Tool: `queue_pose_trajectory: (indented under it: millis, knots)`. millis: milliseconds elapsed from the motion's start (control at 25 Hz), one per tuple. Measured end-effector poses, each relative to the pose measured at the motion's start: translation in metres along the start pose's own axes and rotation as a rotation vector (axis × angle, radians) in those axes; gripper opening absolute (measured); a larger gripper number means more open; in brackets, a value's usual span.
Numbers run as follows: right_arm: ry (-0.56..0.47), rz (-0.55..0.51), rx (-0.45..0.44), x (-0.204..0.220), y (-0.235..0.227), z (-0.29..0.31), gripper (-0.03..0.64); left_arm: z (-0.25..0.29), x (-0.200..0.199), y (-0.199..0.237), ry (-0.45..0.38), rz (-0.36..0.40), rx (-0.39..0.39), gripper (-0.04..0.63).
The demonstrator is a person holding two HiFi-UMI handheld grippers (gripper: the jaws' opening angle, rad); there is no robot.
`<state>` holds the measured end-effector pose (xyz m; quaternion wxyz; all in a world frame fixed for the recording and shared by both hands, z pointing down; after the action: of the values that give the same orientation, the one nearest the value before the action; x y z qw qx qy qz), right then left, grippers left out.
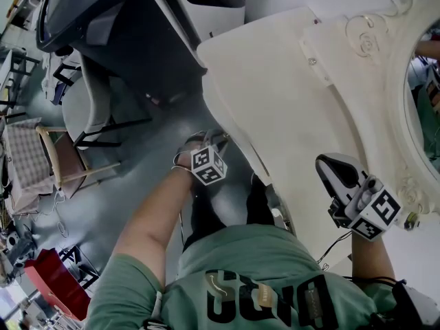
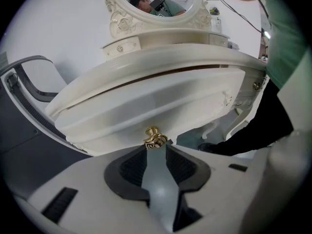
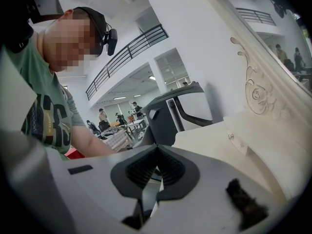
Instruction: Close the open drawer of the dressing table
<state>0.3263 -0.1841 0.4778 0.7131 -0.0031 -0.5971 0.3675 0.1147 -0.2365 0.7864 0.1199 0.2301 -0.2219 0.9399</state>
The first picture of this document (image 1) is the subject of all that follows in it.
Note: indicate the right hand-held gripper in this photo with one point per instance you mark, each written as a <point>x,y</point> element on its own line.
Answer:
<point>374,215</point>

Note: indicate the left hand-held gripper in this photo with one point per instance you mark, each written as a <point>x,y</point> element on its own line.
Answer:
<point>208,165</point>

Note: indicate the cream large drawer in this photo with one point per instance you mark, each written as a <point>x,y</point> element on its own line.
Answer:
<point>257,165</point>

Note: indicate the person's left forearm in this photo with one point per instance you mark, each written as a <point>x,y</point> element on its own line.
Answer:
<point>151,225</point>

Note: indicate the person's right forearm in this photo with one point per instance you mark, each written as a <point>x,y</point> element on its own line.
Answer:
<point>371,260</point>

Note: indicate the white ornate dressing table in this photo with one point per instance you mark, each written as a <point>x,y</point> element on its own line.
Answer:
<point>275,98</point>

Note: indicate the white drawer with crystal knob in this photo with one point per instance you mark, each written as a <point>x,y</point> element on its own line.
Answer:
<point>314,57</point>

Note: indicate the person's black trousers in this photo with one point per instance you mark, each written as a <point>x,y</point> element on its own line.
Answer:
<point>220,208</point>

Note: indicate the small glass bottle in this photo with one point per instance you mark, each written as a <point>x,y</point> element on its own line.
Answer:
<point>411,221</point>

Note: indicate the person's green shirt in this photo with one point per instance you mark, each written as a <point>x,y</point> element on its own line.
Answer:
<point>240,253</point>

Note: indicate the wooden chair brown seat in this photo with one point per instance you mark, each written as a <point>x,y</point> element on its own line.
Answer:
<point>68,156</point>

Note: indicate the grey office chair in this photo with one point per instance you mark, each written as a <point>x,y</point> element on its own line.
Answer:
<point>79,108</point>

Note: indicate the checkered fabric box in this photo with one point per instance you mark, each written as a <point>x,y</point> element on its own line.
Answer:
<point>27,160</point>

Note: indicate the white crumpled cloth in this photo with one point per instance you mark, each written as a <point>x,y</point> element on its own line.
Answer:
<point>55,67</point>

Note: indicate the oval mirror cream frame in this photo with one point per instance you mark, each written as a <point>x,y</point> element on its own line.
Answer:
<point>392,81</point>

